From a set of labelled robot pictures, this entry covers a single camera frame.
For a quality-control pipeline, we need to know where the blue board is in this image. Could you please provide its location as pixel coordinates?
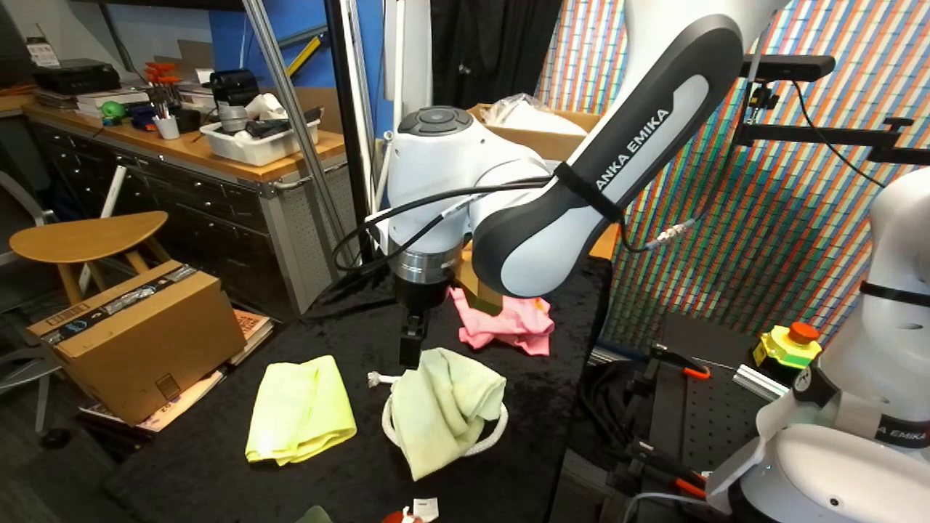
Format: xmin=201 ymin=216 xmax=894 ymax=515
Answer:
xmin=206 ymin=0 xmax=396 ymax=139

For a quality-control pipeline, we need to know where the small green item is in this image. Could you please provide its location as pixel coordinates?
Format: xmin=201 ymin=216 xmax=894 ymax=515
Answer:
xmin=95 ymin=98 xmax=131 ymax=129

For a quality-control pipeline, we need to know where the black table cover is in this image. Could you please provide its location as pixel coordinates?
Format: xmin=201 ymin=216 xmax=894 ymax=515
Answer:
xmin=98 ymin=241 xmax=620 ymax=523

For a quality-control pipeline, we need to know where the white rope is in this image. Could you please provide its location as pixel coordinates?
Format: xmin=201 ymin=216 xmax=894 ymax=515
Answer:
xmin=365 ymin=370 xmax=512 ymax=463

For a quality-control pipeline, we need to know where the wooden workbench with drawers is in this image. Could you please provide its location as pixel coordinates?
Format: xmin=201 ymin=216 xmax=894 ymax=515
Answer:
xmin=0 ymin=85 xmax=362 ymax=322

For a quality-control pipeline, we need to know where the gray office chair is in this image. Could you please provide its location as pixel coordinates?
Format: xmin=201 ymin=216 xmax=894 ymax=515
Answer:
xmin=0 ymin=172 xmax=63 ymax=438

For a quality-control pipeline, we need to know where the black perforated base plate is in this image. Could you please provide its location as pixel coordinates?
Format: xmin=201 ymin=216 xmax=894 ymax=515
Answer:
xmin=646 ymin=370 xmax=774 ymax=477

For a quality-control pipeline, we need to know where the cardboard box with white label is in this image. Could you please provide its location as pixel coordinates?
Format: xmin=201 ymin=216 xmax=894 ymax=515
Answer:
xmin=471 ymin=95 xmax=605 ymax=165

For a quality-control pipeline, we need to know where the colourful patterned backdrop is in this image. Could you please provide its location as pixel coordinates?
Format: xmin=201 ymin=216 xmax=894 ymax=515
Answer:
xmin=535 ymin=0 xmax=930 ymax=360

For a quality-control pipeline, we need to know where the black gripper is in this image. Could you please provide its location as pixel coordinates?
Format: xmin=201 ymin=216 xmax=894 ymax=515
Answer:
xmin=392 ymin=278 xmax=437 ymax=371

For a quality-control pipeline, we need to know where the silver aluminium extrusion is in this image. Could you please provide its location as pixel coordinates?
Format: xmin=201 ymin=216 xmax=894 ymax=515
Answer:
xmin=729 ymin=360 xmax=794 ymax=405

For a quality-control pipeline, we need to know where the orange-handled clamp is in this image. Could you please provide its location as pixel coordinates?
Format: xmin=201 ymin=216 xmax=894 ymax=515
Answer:
xmin=647 ymin=344 xmax=714 ymax=384
xmin=633 ymin=438 xmax=714 ymax=505

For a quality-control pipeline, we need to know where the black stereo camera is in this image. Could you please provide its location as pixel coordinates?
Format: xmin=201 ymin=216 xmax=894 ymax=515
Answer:
xmin=745 ymin=53 xmax=836 ymax=110

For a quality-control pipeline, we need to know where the wooden board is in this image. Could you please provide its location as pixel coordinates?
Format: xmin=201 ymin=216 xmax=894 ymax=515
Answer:
xmin=583 ymin=222 xmax=625 ymax=264

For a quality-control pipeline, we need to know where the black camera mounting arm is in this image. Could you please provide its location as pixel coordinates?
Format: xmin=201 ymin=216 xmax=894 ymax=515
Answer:
xmin=732 ymin=113 xmax=930 ymax=165

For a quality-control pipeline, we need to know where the white plastic bin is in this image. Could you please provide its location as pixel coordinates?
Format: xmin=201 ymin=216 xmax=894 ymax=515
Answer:
xmin=197 ymin=116 xmax=322 ymax=169

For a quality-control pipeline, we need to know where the yellow red emergency stop button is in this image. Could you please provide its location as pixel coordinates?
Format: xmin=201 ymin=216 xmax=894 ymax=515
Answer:
xmin=752 ymin=318 xmax=825 ymax=376

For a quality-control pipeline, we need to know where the black curtain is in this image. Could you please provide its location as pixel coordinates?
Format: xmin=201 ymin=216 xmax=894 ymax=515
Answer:
xmin=428 ymin=0 xmax=566 ymax=110

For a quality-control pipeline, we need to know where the black-capped white device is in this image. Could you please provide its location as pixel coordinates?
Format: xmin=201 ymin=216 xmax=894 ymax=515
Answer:
xmin=206 ymin=68 xmax=262 ymax=137

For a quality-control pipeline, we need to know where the pink cloth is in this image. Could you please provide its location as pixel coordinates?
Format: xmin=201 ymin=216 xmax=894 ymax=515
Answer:
xmin=447 ymin=284 xmax=557 ymax=360

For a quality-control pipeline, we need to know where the white frame pole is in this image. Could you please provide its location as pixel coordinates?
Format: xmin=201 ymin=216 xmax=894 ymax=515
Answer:
xmin=338 ymin=0 xmax=407 ymax=245

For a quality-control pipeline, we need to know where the black vertical pole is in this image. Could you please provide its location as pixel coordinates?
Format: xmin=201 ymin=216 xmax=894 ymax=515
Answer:
xmin=322 ymin=0 xmax=380 ymax=270

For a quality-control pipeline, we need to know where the yellow cloth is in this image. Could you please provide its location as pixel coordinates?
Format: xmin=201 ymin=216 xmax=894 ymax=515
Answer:
xmin=240 ymin=351 xmax=361 ymax=472

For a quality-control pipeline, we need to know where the black printer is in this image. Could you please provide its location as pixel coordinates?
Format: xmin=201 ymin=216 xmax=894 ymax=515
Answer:
xmin=31 ymin=58 xmax=126 ymax=98

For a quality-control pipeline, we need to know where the olive brown wrist camera box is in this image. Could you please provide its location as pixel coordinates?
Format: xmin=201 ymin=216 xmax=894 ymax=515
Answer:
xmin=451 ymin=239 xmax=509 ymax=318

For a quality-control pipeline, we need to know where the cardboard box with black tape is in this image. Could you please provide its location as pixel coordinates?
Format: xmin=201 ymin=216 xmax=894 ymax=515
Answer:
xmin=25 ymin=259 xmax=251 ymax=428

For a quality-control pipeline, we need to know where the white cloth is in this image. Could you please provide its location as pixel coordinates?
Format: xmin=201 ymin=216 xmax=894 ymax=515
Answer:
xmin=387 ymin=347 xmax=509 ymax=486

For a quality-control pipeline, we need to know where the wooden stool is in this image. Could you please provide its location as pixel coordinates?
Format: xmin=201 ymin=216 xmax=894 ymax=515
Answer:
xmin=5 ymin=209 xmax=176 ymax=309

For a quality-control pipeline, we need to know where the orange desk item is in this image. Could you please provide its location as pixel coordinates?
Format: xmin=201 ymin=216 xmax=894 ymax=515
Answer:
xmin=142 ymin=58 xmax=187 ymax=95

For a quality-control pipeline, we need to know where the clear plastic bag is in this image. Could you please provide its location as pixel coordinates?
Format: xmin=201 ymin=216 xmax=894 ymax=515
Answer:
xmin=479 ymin=89 xmax=576 ymax=135

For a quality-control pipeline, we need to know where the silver metal tripod pole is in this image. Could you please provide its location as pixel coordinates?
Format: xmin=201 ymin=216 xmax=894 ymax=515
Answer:
xmin=239 ymin=0 xmax=362 ymax=284

